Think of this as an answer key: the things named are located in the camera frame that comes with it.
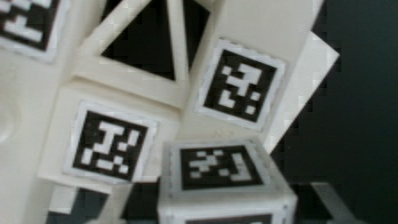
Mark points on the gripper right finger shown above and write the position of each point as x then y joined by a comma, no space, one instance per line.
320,206

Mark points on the white chair back frame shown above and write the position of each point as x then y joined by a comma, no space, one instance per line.
129,73

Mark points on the white tagged cube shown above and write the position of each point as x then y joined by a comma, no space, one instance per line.
222,187

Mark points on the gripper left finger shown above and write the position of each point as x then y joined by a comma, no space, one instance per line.
124,220

